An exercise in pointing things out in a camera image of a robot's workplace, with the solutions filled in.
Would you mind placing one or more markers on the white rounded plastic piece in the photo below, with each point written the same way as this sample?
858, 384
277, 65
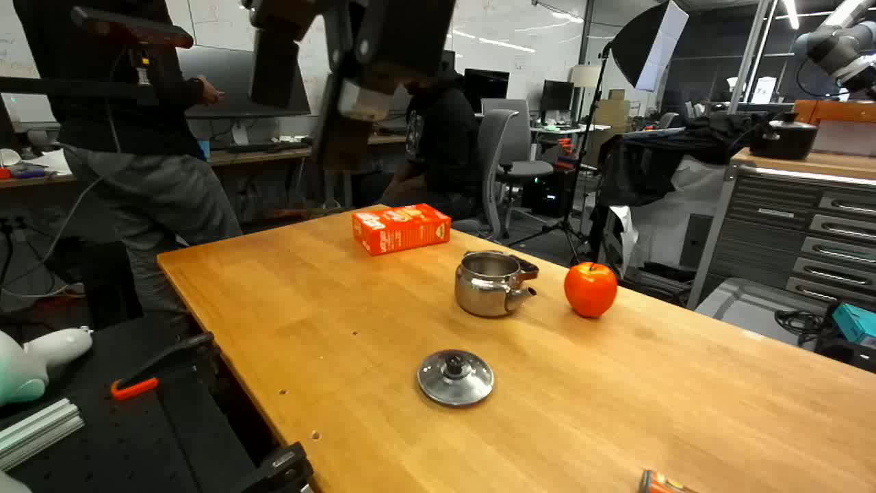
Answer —
29, 371

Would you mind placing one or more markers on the black cloth pile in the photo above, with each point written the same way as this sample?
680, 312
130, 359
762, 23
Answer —
665, 154

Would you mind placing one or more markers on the round steel teapot lid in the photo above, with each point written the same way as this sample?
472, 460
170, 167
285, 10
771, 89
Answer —
456, 380

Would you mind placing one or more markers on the black camera boom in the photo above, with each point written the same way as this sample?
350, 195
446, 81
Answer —
138, 26

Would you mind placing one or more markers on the black table clamp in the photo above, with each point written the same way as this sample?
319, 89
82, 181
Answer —
283, 470

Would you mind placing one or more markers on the grey office chair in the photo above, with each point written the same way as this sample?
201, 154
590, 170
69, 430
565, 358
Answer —
516, 152

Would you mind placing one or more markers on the grey background robot arm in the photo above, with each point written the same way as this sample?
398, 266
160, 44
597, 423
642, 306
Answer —
843, 51

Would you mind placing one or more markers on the black computer monitor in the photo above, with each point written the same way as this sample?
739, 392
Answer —
485, 82
557, 99

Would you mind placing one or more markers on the grey plastic storage bin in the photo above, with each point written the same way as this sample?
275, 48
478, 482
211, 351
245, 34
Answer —
747, 306

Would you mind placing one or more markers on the grey drawer cabinet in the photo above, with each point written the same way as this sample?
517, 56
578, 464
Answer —
794, 227

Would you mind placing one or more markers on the aluminium extrusion bar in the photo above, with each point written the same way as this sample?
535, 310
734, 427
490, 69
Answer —
36, 430

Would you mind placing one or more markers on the small steel teapot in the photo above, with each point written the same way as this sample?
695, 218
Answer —
487, 290

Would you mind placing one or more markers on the black cooking pot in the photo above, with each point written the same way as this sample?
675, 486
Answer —
784, 138

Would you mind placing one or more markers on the teal plastic case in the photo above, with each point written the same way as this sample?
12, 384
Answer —
854, 325

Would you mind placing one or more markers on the orange wooden board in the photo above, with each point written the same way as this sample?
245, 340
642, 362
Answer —
836, 110

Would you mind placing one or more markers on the black studio softbox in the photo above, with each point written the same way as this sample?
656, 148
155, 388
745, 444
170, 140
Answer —
638, 41

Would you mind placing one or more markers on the long wooden wall desk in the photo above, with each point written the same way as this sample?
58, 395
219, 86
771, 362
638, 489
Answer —
263, 154

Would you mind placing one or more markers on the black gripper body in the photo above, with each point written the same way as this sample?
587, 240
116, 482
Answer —
345, 145

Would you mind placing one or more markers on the standing person in dark top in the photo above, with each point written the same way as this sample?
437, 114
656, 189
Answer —
138, 173

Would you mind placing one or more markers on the small orange striped item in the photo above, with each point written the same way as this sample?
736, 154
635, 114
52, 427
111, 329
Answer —
661, 482

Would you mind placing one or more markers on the orange cracker box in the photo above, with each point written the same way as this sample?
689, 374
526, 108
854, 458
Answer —
400, 227

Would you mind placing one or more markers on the black light stand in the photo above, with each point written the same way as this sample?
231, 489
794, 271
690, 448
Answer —
597, 154

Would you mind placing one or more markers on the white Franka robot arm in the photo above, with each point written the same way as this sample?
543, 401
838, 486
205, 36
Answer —
400, 36

